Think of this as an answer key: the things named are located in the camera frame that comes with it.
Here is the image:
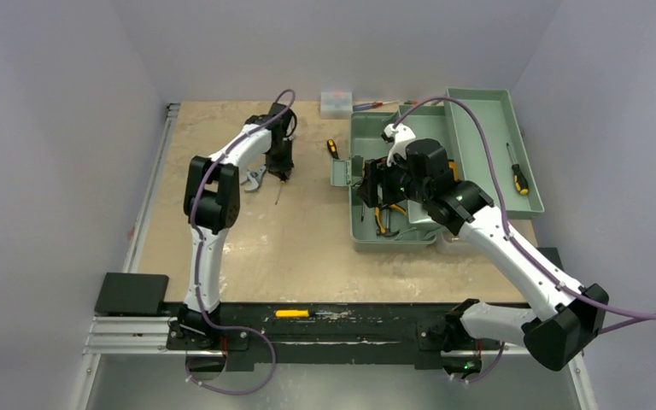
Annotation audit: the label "medium black yellow screwdriver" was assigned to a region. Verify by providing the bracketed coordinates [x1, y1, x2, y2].
[274, 173, 290, 205]

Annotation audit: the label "yellow needle nose pliers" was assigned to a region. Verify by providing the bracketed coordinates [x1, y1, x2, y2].
[374, 204, 407, 237]

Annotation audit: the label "stubby black yellow screwdriver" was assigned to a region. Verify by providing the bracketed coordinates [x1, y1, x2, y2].
[326, 139, 340, 160]

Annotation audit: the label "green plastic tool box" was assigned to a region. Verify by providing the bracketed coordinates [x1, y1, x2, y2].
[329, 87, 547, 254]

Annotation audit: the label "long black yellow screwdriver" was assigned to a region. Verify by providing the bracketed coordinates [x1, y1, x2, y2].
[506, 143, 530, 196]

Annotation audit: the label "yellow black utility knife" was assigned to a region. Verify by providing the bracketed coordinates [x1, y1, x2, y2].
[448, 160, 460, 181]

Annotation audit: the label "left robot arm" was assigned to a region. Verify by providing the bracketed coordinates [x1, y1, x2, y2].
[177, 102, 297, 349]

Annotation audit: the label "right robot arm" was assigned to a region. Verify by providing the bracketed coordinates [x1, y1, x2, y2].
[356, 139, 609, 371]

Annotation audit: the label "red adjustable wrench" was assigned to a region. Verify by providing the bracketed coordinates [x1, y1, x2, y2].
[240, 165, 267, 192]

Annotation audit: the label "small clear parts box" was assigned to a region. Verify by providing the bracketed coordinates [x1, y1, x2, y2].
[319, 91, 354, 120]

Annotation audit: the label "red blue small screwdriver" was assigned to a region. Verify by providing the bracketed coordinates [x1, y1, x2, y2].
[352, 100, 397, 112]

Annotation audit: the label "yellow precision screwdriver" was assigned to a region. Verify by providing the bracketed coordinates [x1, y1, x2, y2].
[274, 309, 333, 319]

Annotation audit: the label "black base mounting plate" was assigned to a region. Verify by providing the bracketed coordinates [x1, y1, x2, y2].
[166, 302, 500, 375]

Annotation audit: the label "right black corner block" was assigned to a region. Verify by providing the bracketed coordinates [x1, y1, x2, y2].
[537, 247, 564, 270]

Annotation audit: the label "black corner block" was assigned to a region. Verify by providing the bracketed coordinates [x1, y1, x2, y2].
[537, 247, 564, 270]
[94, 272, 169, 317]

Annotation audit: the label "left black corner block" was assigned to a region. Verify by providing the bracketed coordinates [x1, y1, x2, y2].
[94, 272, 169, 317]

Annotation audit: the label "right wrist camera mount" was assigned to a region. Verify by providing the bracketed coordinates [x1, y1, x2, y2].
[381, 124, 417, 167]

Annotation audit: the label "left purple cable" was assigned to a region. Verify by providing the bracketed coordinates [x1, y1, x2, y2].
[183, 89, 297, 398]

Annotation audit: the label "purple cable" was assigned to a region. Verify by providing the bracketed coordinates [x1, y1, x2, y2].
[393, 96, 656, 386]
[183, 89, 297, 398]

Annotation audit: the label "aluminium rail frame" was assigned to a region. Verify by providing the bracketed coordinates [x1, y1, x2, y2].
[81, 101, 596, 409]

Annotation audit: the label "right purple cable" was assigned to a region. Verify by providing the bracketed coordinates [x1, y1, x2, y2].
[393, 96, 656, 386]

